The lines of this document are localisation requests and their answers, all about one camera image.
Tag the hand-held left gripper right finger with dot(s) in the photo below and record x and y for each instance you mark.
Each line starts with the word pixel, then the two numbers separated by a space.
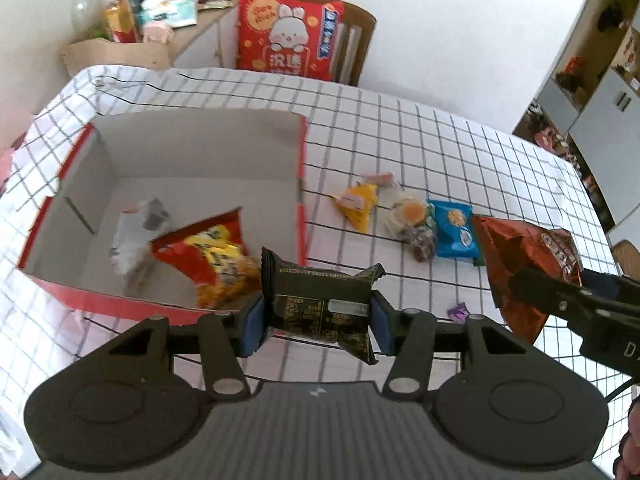
pixel 382 327

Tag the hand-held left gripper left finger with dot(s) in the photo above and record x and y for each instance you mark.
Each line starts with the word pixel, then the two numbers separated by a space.
pixel 252 324

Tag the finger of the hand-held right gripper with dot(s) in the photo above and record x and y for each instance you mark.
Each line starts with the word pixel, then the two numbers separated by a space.
pixel 550 295

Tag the brown chip packet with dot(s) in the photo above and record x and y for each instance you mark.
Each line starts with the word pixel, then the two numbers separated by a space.
pixel 505 260

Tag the black snack packet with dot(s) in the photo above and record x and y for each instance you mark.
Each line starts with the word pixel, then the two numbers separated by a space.
pixel 320 305

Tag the purple candy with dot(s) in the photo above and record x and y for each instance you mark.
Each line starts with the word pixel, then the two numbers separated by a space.
pixel 457 311

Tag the dark candy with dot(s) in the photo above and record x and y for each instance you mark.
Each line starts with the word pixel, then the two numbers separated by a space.
pixel 422 245

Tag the blue snack packet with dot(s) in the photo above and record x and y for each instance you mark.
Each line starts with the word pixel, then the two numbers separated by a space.
pixel 452 232

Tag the clear round pastry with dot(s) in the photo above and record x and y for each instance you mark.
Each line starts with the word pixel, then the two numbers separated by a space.
pixel 407 212

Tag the yellow triangular snack packet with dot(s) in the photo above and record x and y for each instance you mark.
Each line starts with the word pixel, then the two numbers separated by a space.
pixel 357 205

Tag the red cardboard box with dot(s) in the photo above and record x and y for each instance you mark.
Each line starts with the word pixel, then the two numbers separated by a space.
pixel 210 145

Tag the wooden chair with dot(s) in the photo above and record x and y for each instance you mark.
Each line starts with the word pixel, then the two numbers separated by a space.
pixel 629 257
pixel 357 35

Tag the red yellow chip packet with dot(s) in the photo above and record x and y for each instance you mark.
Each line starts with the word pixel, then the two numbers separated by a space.
pixel 215 255

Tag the white snack packet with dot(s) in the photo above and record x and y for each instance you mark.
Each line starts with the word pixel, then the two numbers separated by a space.
pixel 130 240

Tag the white checked tablecloth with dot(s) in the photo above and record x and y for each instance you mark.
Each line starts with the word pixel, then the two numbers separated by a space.
pixel 450 150

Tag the wooden shelving unit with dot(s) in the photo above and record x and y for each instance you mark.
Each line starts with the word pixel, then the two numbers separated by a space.
pixel 605 110

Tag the red rabbit print pillow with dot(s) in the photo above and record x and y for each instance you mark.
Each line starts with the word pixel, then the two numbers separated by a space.
pixel 285 35

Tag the pink cloth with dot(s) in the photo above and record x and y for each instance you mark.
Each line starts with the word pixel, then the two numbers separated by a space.
pixel 5 170

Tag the wooden side cabinet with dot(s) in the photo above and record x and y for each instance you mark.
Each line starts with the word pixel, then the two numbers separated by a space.
pixel 125 55

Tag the pink toy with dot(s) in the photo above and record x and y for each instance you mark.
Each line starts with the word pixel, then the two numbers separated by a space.
pixel 157 33

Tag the pale tissue pack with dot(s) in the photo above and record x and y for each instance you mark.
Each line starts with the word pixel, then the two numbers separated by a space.
pixel 167 7

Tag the orange drink bottle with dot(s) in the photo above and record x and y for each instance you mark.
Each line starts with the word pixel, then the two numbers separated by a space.
pixel 120 20

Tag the clear plastic container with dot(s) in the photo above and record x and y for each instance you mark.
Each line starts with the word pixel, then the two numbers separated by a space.
pixel 85 15

